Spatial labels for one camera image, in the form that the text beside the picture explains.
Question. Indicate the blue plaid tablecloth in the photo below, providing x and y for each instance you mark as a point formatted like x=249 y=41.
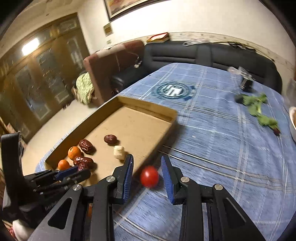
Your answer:
x=219 y=141

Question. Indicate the small black electronic device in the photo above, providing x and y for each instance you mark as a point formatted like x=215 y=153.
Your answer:
x=246 y=84

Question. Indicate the green leafy vegetable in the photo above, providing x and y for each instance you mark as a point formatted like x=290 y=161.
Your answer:
x=254 y=104

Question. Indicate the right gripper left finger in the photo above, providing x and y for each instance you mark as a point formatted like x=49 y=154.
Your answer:
x=123 y=175

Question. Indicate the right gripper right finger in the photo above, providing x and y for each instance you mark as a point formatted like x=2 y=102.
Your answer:
x=172 y=181

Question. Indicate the brown armchair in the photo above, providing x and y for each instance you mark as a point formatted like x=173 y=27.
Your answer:
x=105 y=63

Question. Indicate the black leather sofa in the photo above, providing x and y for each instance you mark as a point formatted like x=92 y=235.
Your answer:
x=216 y=55

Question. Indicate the white gloved left hand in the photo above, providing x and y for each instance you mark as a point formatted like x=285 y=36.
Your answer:
x=21 y=230

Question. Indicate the wooden glass door cabinet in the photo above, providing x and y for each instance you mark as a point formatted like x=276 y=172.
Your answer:
x=38 y=72

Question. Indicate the red flat box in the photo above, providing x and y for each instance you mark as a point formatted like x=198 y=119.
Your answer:
x=159 y=38

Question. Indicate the green patterned cushion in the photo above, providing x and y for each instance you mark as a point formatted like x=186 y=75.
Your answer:
x=83 y=89

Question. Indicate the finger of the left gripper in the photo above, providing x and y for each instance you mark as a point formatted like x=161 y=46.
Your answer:
x=76 y=178
x=66 y=173

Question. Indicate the framed horse painting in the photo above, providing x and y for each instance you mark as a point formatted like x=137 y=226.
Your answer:
x=117 y=8

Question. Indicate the dark jujube by vegetable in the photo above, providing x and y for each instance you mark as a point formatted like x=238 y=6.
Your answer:
x=276 y=131

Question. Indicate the shallow cardboard tray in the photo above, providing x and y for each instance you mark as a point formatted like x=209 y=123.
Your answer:
x=119 y=127

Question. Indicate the red cherry tomato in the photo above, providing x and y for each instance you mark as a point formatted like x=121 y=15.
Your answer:
x=149 y=177

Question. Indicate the dried red jujube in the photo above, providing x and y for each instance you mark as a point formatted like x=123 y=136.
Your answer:
x=86 y=146
x=85 y=160
x=111 y=139

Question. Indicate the white plastic bowl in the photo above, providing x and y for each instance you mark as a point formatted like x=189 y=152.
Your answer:
x=292 y=110

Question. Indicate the orange kumquat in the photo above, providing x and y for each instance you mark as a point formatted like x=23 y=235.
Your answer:
x=74 y=152
x=63 y=165

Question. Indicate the beige peeled fruit chunk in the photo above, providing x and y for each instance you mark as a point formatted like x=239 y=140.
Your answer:
x=119 y=152

